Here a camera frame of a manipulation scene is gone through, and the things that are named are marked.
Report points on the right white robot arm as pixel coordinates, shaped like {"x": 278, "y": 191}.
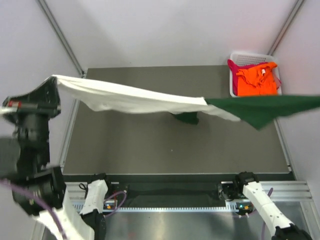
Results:
{"x": 279, "y": 226}

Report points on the white and green t-shirt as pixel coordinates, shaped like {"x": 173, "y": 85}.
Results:
{"x": 257, "y": 111}

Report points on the pink t-shirt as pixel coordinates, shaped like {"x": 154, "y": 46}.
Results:
{"x": 234, "y": 79}

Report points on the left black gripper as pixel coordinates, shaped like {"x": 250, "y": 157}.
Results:
{"x": 45, "y": 98}

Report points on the white plastic laundry basket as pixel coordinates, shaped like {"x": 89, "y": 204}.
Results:
{"x": 244, "y": 58}

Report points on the left aluminium frame post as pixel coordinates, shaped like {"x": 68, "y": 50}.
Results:
{"x": 60, "y": 35}

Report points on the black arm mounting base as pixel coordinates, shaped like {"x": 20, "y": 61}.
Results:
{"x": 213, "y": 186}

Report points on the aluminium frame post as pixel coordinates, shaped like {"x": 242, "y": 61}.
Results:
{"x": 297, "y": 6}
{"x": 60, "y": 35}

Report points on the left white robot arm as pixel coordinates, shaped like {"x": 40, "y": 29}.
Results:
{"x": 38, "y": 188}

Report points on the grey slotted cable duct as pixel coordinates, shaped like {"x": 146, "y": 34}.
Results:
{"x": 230, "y": 207}

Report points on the right aluminium frame post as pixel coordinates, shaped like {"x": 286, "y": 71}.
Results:
{"x": 297, "y": 6}

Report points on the orange t-shirt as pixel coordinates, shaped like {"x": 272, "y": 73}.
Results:
{"x": 257, "y": 80}

